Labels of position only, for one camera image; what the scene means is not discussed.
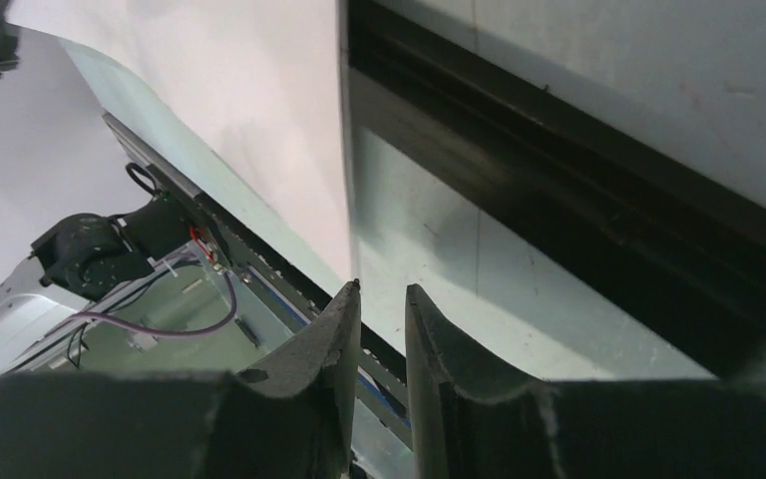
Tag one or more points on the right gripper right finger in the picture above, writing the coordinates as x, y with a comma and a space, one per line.
474, 415

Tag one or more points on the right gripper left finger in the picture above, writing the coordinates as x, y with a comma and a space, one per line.
288, 415

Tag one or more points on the black picture frame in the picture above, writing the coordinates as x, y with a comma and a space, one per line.
685, 256

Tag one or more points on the cat photo print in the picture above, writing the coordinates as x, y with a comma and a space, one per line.
245, 98

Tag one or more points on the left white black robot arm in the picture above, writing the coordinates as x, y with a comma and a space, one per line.
81, 262

